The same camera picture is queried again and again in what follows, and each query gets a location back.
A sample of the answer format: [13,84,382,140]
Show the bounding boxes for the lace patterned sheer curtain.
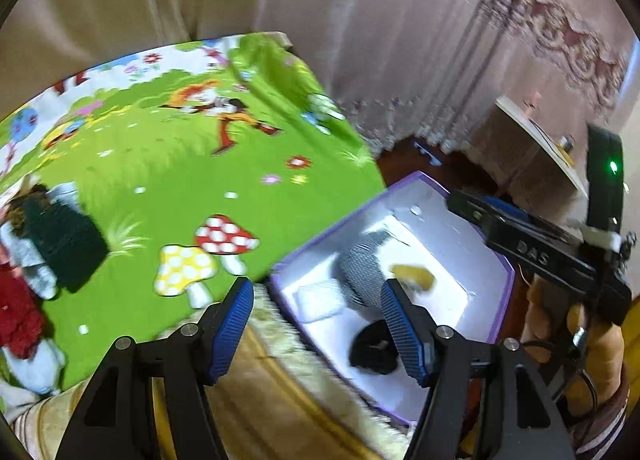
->
[250,0,633,166]

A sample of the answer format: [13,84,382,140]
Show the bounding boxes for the white folded cloth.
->
[295,280,346,323]

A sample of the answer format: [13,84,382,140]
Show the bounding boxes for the light grey cloth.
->
[0,225,58,301]

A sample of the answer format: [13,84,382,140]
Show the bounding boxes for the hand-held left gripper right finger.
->
[380,278,576,460]

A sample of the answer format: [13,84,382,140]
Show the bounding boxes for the beige plush bed cover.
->
[10,285,416,460]

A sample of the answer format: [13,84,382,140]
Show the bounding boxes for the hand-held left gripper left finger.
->
[54,276,256,460]

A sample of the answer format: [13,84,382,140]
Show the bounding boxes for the red knit cloth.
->
[0,262,47,360]

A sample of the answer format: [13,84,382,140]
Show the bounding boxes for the brown fuzzy cloth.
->
[5,174,51,236]

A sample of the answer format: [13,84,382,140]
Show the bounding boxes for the white top side table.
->
[470,96,590,201]

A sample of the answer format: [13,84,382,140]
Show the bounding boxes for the purple cardboard box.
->
[270,171,516,428]

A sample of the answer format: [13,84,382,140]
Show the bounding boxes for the yellow cloth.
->
[390,264,437,293]

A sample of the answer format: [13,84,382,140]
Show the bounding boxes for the green cartoon printed blanket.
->
[0,32,388,406]

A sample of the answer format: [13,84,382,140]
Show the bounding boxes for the dark green knit cloth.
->
[22,190,110,293]

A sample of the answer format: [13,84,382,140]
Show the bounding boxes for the person's right hand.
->
[520,277,628,421]

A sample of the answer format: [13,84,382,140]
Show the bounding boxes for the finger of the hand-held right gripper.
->
[446,188,506,236]
[480,196,551,237]

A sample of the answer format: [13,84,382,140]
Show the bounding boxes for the small blue plastic item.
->
[412,140,443,166]

